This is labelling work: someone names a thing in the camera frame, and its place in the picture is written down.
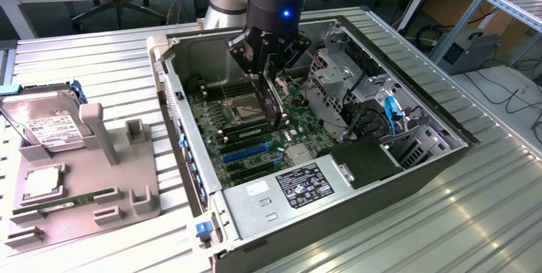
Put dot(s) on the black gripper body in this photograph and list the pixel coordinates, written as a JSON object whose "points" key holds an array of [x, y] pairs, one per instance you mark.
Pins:
{"points": [[275, 6]]}

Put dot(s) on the graphics card with metal bracket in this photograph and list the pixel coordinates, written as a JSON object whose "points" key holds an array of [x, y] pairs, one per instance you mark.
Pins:
{"points": [[268, 101]]}

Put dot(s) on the silver drive cage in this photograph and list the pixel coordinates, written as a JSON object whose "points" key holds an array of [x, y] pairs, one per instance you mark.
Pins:
{"points": [[333, 76]]}

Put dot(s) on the thin metal locking lever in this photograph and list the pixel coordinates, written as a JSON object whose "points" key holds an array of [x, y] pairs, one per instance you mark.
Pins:
{"points": [[223, 90]]}

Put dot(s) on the metal socket cover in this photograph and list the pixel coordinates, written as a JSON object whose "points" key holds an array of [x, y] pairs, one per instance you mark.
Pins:
{"points": [[285, 93]]}

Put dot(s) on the CPU socket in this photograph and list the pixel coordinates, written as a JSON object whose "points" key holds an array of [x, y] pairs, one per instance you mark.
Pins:
{"points": [[243, 111]]}

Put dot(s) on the green Dell motherboard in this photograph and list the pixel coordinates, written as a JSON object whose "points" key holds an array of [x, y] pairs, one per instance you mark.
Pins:
{"points": [[297, 117]]}

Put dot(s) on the seated RAM stick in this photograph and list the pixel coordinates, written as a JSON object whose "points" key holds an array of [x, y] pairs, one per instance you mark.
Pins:
{"points": [[245, 130]]}

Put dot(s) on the long black expansion slot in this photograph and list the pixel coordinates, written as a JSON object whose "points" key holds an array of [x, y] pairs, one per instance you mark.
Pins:
{"points": [[240, 145], [253, 165], [253, 174]]}

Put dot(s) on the blue expansion slot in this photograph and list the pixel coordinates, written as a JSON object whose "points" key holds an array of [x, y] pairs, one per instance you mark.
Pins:
{"points": [[247, 153]]}

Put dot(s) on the silver finned chipset heatsink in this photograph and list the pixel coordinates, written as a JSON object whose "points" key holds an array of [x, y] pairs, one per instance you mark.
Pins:
{"points": [[299, 155]]}

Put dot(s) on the black plastic shroud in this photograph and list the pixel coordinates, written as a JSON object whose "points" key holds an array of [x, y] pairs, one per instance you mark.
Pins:
{"points": [[363, 162]]}

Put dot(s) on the perforated silver disk bay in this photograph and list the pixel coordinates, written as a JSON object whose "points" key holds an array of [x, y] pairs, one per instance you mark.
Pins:
{"points": [[415, 154]]}

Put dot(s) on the silver hard disk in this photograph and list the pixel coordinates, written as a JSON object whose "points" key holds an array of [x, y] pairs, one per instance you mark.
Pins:
{"points": [[46, 117]]}

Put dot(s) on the grey power supply unit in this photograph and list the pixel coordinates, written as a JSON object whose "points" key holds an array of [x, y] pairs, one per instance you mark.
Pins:
{"points": [[249, 216]]}

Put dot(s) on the open black PC case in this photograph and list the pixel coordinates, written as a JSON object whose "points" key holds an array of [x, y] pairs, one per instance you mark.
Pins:
{"points": [[359, 222]]}

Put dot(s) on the grey printed parts rack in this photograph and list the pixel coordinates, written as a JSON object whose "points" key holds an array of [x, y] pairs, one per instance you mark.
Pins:
{"points": [[84, 184]]}

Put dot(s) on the blue case latch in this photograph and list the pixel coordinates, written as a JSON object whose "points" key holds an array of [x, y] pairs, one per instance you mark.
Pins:
{"points": [[202, 228]]}

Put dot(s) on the silver CPU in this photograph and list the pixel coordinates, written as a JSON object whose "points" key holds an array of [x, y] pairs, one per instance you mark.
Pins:
{"points": [[41, 182]]}

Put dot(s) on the green loose RAM stick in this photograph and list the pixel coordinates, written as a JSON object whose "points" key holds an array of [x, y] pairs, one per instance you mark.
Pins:
{"points": [[62, 202]]}

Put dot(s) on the aluminium slat table frame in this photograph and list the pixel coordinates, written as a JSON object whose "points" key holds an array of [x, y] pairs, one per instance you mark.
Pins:
{"points": [[507, 3]]}

